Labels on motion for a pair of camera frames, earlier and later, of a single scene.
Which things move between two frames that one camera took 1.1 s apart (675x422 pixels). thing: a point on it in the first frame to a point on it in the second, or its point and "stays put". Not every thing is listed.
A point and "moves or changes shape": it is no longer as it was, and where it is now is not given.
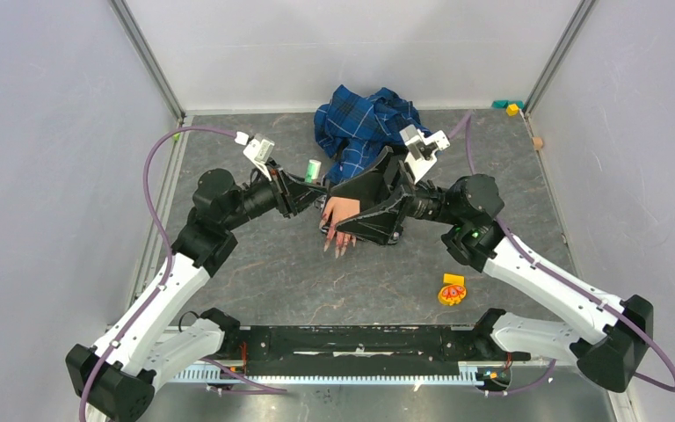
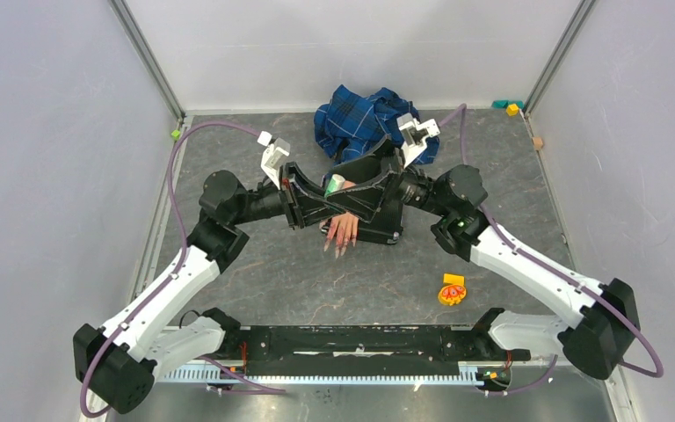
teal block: (504, 104) stays put
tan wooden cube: (538, 143) stays put
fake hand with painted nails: (340, 209) stays put
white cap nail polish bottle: (313, 171) moves or changes shape
